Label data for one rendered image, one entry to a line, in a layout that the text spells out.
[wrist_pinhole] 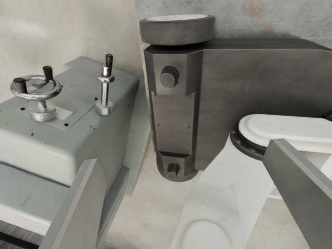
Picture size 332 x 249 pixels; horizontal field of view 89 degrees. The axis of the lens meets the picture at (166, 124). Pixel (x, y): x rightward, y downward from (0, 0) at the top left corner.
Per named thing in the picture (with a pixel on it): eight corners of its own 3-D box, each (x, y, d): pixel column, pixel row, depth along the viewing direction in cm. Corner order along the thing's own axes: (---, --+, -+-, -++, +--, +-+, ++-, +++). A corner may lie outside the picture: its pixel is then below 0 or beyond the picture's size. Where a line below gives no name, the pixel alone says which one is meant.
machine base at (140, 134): (81, 54, 111) (59, 63, 95) (167, 85, 111) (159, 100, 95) (85, 162, 186) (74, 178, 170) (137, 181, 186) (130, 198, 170)
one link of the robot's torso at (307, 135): (331, 112, 39) (373, 153, 29) (296, 168, 51) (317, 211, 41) (236, 106, 43) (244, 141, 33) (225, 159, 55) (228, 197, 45)
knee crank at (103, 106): (102, 50, 53) (91, 55, 48) (120, 57, 53) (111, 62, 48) (100, 106, 67) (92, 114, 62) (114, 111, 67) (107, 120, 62)
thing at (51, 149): (87, 56, 94) (-39, 116, 47) (141, 76, 94) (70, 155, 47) (89, 149, 144) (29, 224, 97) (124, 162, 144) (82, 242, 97)
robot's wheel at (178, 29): (215, 12, 50) (217, 19, 35) (213, 31, 53) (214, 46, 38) (150, 15, 54) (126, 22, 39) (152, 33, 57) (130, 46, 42)
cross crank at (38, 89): (31, 59, 50) (-10, 72, 40) (69, 72, 50) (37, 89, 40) (41, 103, 60) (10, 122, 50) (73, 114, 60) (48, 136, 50)
